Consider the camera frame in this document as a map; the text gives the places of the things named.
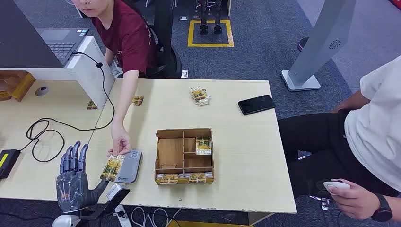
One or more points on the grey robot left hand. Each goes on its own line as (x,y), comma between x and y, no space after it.
(72,188)

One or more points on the person's left hand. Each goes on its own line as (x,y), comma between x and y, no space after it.
(357,203)
(120,139)

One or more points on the handheld remote controller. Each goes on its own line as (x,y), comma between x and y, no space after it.
(336,185)

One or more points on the person's left forearm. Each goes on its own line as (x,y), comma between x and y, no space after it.
(396,205)
(125,97)

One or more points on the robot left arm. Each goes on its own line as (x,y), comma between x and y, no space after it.
(64,221)

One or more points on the person's right forearm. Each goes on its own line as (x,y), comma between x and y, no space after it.
(354,101)
(109,58)

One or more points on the grey card reader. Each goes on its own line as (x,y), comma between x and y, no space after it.
(130,167)

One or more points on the person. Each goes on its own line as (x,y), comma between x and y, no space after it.
(376,131)
(128,37)

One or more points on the black wrist watch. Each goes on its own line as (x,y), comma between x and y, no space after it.
(382,213)

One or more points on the chrome chair base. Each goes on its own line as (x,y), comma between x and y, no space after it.
(325,205)

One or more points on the wooden compartment organizer box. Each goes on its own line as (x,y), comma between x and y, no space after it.
(170,153)

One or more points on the white power strip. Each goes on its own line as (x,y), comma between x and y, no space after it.
(123,219)

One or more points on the black power adapter brick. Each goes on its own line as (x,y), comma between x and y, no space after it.
(7,163)

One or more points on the white desk partition shelf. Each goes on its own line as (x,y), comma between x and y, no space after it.
(87,72)

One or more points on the floor socket plate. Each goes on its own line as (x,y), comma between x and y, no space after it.
(184,74)

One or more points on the black office chair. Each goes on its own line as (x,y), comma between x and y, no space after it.
(164,37)

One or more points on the dark laptop computer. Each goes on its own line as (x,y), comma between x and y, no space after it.
(62,44)

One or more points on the wooden tray box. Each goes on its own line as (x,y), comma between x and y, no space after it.
(18,84)

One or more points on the yellow board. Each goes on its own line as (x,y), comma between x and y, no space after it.
(203,224)

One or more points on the black smartphone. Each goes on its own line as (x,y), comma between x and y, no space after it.
(256,105)

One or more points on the idle humanoid robot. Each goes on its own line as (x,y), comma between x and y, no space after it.
(203,18)

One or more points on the grey standing kiosk terminal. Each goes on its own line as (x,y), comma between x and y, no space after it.
(319,40)

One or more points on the dark shoe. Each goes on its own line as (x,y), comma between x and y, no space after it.
(302,44)

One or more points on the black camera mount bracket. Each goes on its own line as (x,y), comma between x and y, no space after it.
(100,210)

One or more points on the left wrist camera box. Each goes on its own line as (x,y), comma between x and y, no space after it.
(115,191)

